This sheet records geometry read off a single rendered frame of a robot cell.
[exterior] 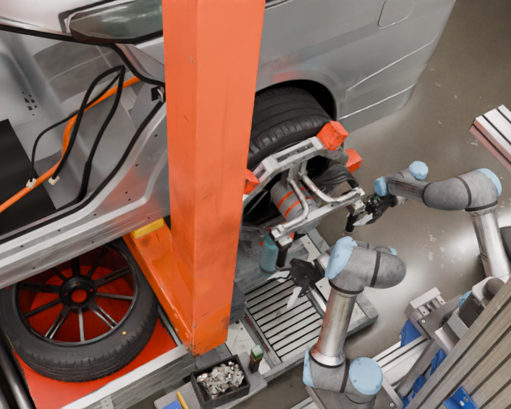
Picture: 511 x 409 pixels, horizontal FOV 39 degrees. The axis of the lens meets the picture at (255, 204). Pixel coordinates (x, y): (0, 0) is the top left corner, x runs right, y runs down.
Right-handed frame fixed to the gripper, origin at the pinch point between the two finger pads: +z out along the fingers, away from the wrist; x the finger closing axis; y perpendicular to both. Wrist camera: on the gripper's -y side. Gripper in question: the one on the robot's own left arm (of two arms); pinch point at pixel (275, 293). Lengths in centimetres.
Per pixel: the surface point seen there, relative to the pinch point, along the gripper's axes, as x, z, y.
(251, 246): 64, -7, 53
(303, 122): 39, -46, -27
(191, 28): -26, -10, -140
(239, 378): -6.1, 29.4, 26.1
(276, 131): 39, -35, -31
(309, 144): 34, -43, -20
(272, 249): 26.7, -10.1, 12.9
